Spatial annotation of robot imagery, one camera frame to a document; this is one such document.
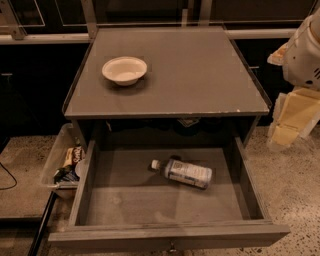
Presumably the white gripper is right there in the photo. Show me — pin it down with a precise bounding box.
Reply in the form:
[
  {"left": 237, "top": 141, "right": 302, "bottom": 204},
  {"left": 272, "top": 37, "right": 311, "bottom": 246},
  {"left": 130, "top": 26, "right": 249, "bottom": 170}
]
[{"left": 267, "top": 43, "right": 320, "bottom": 151}]

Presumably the blue plastic water bottle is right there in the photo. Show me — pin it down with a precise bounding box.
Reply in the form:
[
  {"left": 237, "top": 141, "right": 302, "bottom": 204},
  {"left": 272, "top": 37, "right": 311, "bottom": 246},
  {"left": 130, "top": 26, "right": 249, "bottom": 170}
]
[{"left": 151, "top": 158, "right": 213, "bottom": 189}]

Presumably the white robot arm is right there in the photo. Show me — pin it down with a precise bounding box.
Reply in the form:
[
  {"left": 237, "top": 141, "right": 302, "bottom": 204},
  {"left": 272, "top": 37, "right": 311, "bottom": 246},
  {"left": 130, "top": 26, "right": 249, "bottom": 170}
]
[{"left": 267, "top": 9, "right": 320, "bottom": 151}]

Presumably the grey cabinet counter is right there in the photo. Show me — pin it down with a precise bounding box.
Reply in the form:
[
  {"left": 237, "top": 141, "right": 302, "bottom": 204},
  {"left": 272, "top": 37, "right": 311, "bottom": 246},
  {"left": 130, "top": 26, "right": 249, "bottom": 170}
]
[{"left": 61, "top": 26, "right": 273, "bottom": 151}]

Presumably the grey open top drawer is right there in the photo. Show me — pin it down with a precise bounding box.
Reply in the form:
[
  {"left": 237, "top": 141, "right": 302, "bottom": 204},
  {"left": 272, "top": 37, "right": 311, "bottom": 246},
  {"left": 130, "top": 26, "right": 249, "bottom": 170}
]
[{"left": 49, "top": 138, "right": 290, "bottom": 253}]

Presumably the white paper bowl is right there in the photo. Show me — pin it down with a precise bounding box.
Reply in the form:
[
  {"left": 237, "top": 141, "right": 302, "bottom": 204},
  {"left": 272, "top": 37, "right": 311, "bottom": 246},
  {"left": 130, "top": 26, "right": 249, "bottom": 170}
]
[{"left": 102, "top": 56, "right": 147, "bottom": 86}]

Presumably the snack bag in bin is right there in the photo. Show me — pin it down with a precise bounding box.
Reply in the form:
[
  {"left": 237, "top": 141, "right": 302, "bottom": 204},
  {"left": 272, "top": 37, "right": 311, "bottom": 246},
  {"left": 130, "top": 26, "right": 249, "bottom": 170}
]
[{"left": 63, "top": 146, "right": 85, "bottom": 167}]

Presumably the clear plastic storage bin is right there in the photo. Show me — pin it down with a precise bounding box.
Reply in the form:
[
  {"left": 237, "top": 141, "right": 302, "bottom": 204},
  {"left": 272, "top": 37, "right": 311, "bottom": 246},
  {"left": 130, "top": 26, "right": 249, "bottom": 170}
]
[{"left": 41, "top": 123, "right": 85, "bottom": 199}]

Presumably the dark snack packet in bin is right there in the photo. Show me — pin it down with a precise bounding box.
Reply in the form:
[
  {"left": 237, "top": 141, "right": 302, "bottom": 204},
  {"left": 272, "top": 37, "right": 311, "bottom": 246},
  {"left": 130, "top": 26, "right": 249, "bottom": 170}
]
[{"left": 53, "top": 165, "right": 80, "bottom": 183}]

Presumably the grey metal railing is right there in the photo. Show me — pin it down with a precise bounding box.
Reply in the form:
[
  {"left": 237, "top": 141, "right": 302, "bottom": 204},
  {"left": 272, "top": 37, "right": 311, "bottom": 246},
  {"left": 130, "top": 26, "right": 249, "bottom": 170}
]
[{"left": 0, "top": 0, "right": 320, "bottom": 46}]

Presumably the black cable on floor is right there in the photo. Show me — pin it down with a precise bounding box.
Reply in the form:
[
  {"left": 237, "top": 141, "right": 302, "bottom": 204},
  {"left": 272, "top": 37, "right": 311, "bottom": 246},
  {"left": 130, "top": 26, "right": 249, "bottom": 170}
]
[{"left": 0, "top": 161, "right": 18, "bottom": 191}]

